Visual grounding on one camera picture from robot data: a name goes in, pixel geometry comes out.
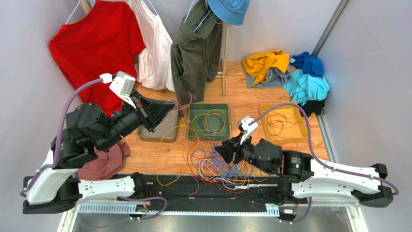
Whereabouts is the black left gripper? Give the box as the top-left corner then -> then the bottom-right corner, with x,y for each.
99,88 -> 178,151

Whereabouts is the yellow cable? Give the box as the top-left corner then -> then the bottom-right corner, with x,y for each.
155,108 -> 271,188

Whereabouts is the orange cable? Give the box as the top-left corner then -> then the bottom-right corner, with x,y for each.
266,107 -> 300,152

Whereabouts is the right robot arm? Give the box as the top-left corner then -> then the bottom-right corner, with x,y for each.
215,138 -> 393,208

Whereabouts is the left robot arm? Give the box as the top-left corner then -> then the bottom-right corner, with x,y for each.
22,90 -> 175,214

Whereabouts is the tan metal tray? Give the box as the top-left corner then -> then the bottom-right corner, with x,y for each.
137,106 -> 180,143

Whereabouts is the green metal tray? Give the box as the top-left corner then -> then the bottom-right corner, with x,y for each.
188,103 -> 230,141

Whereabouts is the white pink hanging garment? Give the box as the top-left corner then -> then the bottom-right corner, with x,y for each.
129,0 -> 175,92

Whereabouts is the yellow plastic tray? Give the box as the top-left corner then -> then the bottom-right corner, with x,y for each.
260,105 -> 308,145

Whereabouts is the olive green hanging garment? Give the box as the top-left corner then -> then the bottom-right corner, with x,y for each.
171,0 -> 223,105

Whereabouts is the dusty pink crumpled cloth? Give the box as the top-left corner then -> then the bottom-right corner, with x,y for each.
77,142 -> 130,181

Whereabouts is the red t-shirt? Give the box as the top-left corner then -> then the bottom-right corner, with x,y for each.
48,0 -> 146,116

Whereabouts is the grey crumpled cloth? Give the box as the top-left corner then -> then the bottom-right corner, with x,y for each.
245,66 -> 291,88

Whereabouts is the yellow crumpled cloth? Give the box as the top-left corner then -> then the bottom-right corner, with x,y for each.
243,50 -> 290,86

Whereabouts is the cyan crumpled cloth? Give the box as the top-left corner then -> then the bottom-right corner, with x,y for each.
283,69 -> 330,105

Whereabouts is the black crumpled cloth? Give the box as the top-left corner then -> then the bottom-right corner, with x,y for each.
298,100 -> 325,117

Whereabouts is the dark blue crumpled cloth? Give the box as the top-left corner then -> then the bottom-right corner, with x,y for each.
290,52 -> 324,77

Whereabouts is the blue bucket hat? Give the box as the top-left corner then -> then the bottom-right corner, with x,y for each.
207,0 -> 250,26

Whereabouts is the wooden clothes rack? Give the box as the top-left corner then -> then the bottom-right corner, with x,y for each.
72,0 -> 231,97

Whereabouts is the aluminium corner profile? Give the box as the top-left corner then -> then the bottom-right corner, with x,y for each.
311,0 -> 351,57

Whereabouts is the blue cable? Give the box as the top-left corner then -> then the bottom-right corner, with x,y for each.
206,138 -> 255,190

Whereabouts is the white cable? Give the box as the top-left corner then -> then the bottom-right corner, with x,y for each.
196,158 -> 258,190

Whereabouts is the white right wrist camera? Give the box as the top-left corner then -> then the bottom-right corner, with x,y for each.
237,116 -> 258,145

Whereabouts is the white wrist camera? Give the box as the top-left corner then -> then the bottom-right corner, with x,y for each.
237,116 -> 258,145
100,71 -> 136,109

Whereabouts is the grey coiled cable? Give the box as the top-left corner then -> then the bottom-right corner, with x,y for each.
197,111 -> 225,135

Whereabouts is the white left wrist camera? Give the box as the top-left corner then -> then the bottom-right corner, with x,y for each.
100,71 -> 136,109

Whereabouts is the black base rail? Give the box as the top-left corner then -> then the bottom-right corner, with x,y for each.
117,173 -> 308,213

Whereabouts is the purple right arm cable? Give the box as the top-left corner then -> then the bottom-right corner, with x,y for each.
248,102 -> 400,225

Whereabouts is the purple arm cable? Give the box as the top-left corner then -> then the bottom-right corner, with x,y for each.
20,78 -> 103,198
248,102 -> 400,225

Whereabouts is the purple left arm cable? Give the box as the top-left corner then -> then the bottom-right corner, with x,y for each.
20,78 -> 103,198

